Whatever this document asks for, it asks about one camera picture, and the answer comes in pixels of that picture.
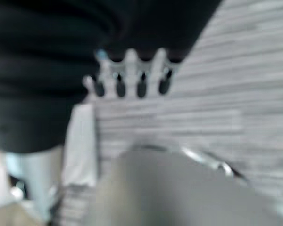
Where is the white furniture panel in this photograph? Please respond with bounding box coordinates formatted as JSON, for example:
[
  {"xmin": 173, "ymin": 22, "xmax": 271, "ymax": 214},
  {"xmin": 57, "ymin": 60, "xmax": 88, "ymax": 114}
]
[{"xmin": 62, "ymin": 100, "xmax": 99, "ymax": 188}]

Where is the grey striped rug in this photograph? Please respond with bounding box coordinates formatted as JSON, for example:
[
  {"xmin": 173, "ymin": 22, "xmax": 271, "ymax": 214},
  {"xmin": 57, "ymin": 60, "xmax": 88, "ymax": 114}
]
[{"xmin": 58, "ymin": 0, "xmax": 283, "ymax": 226}]

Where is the silver robot leg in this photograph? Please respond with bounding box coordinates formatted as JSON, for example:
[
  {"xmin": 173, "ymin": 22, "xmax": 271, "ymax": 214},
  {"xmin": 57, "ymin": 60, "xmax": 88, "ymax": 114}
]
[{"xmin": 88, "ymin": 143, "xmax": 283, "ymax": 226}]

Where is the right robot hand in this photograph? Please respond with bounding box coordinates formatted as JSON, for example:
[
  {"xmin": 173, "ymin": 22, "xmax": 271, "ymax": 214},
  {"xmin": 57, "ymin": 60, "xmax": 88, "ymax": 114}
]
[{"xmin": 0, "ymin": 0, "xmax": 224, "ymax": 223}]

